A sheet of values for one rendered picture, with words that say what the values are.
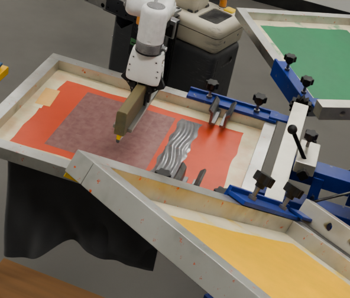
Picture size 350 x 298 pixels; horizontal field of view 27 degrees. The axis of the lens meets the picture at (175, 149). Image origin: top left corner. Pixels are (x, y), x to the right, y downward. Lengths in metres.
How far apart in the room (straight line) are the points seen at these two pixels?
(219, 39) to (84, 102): 0.96
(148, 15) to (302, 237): 0.73
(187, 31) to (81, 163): 2.18
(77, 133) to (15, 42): 2.61
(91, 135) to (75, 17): 3.04
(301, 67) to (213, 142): 0.72
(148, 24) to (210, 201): 0.78
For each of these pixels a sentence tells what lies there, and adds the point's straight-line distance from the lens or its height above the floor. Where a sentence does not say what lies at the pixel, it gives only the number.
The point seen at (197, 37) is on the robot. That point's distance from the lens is 3.19.
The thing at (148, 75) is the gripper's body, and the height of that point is 1.18.
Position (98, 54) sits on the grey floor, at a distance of 4.74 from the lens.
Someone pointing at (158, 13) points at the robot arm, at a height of 1.37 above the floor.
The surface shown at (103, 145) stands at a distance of 2.17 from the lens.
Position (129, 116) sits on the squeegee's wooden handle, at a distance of 2.02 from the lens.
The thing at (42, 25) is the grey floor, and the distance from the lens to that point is 5.03.
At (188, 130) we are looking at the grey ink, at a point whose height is 0.96.
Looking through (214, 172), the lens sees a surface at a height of 0.96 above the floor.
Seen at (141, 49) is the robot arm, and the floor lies 1.26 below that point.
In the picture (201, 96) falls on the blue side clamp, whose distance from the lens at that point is 2.41.
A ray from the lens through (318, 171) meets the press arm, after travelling 2.13.
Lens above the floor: 2.17
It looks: 33 degrees down
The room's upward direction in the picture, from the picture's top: 12 degrees clockwise
